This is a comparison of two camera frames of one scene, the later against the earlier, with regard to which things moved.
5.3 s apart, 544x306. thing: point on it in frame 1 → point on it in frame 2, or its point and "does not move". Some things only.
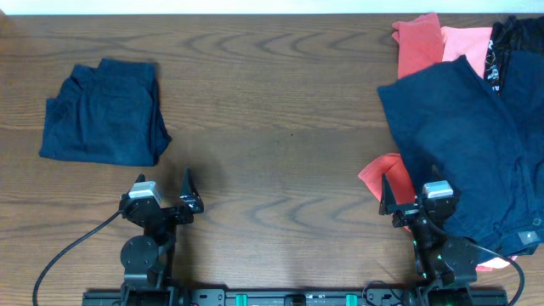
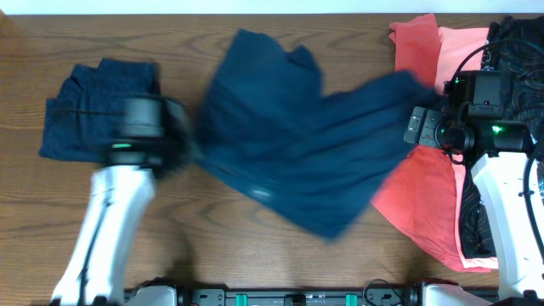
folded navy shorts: (110, 115) does not move
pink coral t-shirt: (473, 43) does not move
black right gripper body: (406, 218) → (433, 131)
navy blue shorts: (451, 123) → (264, 122)
